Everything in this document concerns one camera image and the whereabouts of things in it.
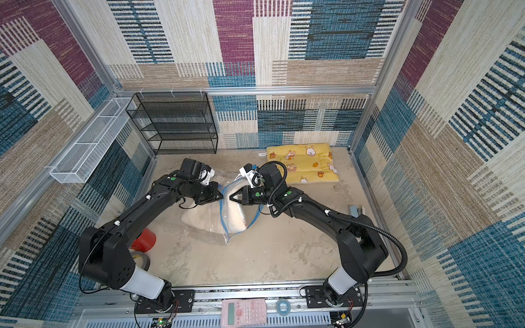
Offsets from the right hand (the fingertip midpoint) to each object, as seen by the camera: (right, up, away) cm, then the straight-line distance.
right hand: (234, 199), depth 77 cm
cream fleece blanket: (-14, -10, +12) cm, 21 cm away
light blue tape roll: (+16, -38, -6) cm, 41 cm away
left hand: (-5, +1, +7) cm, 9 cm away
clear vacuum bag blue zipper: (+1, -6, -1) cm, 6 cm away
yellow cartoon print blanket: (+33, +15, +35) cm, 50 cm away
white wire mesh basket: (-53, +15, -4) cm, 55 cm away
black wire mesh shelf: (-36, +36, +33) cm, 60 cm away
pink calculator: (+2, -37, -7) cm, 38 cm away
